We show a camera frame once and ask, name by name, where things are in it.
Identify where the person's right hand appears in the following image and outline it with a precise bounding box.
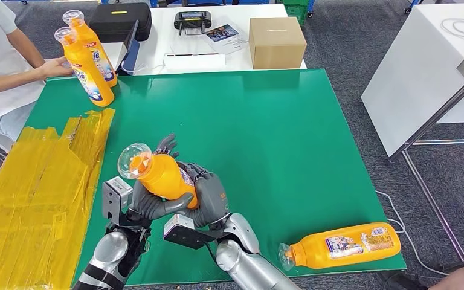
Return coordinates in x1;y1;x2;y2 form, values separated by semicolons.
39;56;75;80

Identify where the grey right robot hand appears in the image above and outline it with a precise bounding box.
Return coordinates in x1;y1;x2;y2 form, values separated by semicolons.
178;162;231;229

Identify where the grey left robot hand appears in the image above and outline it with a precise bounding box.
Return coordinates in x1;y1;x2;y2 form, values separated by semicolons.
129;134;195;222

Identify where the orange detergent bottle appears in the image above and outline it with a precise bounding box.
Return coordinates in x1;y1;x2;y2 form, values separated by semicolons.
62;10;118;88
54;27;115;108
117;142;199;210
278;222;402;272

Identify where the black zip case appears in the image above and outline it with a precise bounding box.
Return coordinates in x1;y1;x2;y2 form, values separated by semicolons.
89;3;153;44

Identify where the tablet with blue cover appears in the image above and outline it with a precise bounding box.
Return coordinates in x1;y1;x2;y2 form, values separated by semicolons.
115;20;141;76

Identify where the green work table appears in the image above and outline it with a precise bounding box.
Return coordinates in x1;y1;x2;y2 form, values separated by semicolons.
24;68;407;288

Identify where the white desk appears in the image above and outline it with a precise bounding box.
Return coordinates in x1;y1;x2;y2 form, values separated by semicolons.
101;4;308;77

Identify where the yellow taped cardboard sheet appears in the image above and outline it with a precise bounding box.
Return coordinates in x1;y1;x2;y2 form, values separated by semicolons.
0;108;116;290

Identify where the flat white box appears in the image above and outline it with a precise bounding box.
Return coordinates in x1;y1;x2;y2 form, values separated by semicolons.
164;53;227;74

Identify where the black remote controller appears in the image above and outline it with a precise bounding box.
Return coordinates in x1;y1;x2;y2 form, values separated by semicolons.
173;11;213;36

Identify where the printed booklet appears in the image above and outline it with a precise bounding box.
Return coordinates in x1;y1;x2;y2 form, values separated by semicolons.
204;24;250;56

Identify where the brown cardboard box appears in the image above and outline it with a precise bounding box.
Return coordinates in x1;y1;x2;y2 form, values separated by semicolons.
248;17;308;71

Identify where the green plastic crate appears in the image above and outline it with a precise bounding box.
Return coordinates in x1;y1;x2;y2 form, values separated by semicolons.
275;0;316;27

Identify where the large white table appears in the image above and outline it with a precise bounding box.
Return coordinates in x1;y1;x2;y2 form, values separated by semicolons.
361;4;464;159

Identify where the blue metal rack leg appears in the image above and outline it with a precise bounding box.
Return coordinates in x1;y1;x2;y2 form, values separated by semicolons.
405;0;425;16

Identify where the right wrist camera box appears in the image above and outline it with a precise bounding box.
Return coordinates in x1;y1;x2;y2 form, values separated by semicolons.
163;214;217;250

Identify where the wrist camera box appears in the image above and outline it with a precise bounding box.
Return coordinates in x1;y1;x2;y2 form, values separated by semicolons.
101;176;134;225
163;214;217;250

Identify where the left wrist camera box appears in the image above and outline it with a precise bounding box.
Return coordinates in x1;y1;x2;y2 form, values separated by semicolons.
101;176;134;225

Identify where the blue metal rack frame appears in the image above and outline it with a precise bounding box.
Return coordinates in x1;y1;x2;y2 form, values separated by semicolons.
150;0;271;7

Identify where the thin white power cable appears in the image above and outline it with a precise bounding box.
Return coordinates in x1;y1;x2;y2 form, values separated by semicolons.
375;191;450;278

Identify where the grey metal table frame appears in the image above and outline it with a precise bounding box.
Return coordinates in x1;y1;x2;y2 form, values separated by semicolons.
388;83;464;263

